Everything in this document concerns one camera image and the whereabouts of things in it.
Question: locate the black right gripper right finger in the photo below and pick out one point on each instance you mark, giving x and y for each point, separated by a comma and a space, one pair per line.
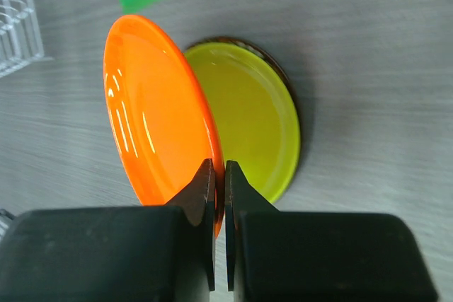
274, 255

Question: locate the white wire dish rack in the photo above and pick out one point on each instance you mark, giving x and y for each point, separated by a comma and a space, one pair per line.
21, 39

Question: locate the lime green plate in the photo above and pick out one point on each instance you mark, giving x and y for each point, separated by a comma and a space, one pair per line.
255, 112

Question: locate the orange plate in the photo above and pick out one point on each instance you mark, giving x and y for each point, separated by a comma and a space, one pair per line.
160, 118

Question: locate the red floral plate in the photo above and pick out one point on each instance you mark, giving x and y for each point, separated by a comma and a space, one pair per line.
271, 62

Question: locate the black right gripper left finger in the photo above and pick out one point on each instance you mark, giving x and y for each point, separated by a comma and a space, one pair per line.
149, 253

